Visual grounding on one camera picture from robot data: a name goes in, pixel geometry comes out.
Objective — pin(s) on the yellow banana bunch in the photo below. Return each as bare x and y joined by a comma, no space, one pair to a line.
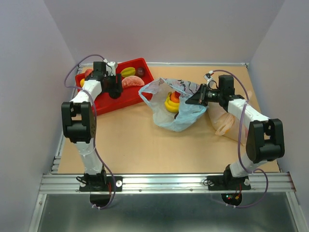
171,106

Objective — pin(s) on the yellow green starfruit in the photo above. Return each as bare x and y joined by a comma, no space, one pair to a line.
129,71

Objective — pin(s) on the aluminium front rail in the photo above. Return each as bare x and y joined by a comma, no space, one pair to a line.
157,183

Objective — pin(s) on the yellow lemon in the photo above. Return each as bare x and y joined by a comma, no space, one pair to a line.
82,82

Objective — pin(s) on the red apple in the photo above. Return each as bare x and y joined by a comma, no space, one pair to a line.
176,94

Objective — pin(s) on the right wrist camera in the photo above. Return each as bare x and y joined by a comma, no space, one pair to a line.
209,79

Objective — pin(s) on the light blue plastic bag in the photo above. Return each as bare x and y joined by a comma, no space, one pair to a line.
154,95

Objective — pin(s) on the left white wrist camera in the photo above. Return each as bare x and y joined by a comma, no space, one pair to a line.
111,68

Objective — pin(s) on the red plastic tray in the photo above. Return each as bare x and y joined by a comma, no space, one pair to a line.
130,95

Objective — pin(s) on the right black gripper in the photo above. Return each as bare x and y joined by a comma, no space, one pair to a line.
199,97

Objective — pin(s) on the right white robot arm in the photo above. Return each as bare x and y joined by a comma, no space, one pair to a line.
265,139

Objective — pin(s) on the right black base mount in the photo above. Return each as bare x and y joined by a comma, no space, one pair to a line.
220,183

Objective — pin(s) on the pink grapefruit slice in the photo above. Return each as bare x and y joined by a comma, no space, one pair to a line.
132,81

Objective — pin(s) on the orange plastic bag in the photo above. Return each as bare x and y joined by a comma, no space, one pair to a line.
224,123

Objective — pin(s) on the peach fruit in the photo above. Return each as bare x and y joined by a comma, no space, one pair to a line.
87,72

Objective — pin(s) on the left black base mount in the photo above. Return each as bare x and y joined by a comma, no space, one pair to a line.
98,185

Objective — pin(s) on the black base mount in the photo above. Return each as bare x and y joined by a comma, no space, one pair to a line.
98,185
220,183

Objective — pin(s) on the dark purple plum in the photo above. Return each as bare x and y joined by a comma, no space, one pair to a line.
140,72

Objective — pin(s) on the orange mango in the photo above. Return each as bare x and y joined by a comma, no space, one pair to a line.
174,98

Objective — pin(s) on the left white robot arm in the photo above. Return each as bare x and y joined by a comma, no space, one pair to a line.
79,121

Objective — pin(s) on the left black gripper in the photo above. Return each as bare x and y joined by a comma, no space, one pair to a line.
117,87

